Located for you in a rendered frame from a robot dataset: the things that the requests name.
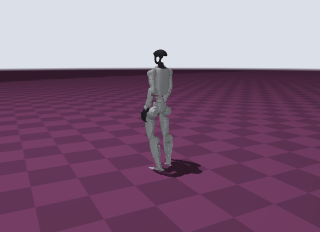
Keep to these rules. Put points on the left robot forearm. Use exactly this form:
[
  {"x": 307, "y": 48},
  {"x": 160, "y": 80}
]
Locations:
[{"x": 149, "y": 99}]

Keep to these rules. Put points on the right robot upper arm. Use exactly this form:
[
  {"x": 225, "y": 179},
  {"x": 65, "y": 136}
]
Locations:
[{"x": 170, "y": 80}]

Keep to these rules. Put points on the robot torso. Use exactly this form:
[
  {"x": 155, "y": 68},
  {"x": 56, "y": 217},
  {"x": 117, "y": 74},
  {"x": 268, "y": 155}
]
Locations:
[{"x": 162, "y": 80}]

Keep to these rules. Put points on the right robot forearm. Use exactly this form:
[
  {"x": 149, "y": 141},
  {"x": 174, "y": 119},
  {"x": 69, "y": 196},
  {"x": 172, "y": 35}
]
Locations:
[{"x": 165, "y": 97}]

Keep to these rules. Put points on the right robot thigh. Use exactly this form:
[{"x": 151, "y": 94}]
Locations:
[{"x": 164, "y": 124}]

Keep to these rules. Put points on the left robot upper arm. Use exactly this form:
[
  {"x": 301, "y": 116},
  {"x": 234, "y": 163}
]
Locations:
[{"x": 151, "y": 79}]

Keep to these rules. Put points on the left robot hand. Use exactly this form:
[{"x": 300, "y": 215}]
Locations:
[{"x": 144, "y": 114}]

